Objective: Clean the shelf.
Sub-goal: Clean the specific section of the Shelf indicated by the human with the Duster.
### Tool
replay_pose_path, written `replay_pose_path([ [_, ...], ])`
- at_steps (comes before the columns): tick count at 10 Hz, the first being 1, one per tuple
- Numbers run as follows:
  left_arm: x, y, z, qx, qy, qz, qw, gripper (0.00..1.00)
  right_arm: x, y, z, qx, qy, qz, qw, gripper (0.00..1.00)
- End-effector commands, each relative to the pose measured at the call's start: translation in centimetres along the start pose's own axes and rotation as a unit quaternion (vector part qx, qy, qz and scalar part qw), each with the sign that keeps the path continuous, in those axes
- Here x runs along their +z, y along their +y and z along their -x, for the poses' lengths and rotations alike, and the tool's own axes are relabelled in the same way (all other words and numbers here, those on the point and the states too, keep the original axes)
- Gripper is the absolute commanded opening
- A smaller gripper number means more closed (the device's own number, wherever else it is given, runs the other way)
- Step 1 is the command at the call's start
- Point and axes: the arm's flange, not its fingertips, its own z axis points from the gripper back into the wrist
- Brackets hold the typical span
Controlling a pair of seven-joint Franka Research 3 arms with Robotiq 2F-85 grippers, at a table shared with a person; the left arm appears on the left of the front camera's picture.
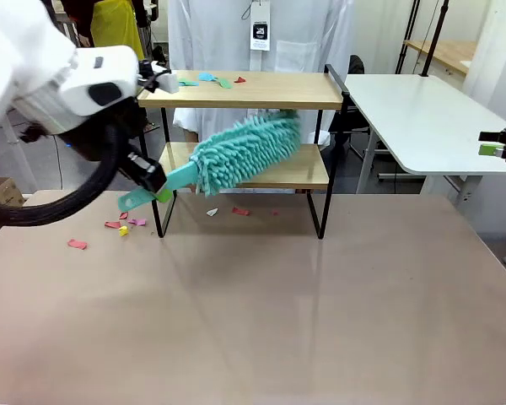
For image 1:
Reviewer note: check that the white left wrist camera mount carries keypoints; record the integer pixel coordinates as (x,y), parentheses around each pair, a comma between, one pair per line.
(168,82)

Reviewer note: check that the wooden top desk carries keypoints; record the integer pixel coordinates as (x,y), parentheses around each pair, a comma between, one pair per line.
(443,50)

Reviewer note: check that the white black hang tag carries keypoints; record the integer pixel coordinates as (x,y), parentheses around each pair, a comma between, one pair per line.
(260,40)

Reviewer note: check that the brown cardboard box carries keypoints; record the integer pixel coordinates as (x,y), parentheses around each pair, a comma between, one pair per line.
(4,190)

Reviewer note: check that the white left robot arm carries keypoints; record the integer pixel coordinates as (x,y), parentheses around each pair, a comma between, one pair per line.
(33,55)

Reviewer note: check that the white paper scrap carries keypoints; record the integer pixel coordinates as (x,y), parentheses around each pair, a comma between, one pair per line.
(212,212)

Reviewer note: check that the black office chair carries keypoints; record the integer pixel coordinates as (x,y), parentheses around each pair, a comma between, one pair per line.
(346,122)

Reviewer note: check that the green paper scrap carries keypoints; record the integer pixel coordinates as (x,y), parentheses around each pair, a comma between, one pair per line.
(188,82)
(224,83)

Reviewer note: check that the black frame wooden two-tier shelf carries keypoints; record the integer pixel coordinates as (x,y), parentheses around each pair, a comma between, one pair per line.
(244,95)

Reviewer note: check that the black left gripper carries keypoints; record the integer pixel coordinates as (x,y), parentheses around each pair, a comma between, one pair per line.
(143,169)

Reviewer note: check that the blue paper scrap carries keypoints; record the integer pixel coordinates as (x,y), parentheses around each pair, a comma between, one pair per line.
(206,77)

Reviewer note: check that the white table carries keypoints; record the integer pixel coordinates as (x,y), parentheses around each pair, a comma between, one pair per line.
(426,118)

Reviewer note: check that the teal microfiber duster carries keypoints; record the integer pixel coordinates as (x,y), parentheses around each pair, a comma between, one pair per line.
(244,147)

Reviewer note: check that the black tripod stand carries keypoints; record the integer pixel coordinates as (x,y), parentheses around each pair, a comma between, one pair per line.
(424,74)
(405,42)

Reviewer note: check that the white lab coat with tag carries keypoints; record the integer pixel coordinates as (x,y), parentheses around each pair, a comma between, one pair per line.
(303,38)

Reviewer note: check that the yellow paper scrap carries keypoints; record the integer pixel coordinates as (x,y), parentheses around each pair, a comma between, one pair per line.
(123,230)

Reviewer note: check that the pink paper scrap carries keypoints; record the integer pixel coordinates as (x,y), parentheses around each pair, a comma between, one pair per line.
(137,221)

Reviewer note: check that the person in yellow apron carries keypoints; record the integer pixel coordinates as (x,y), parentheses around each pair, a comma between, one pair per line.
(114,25)

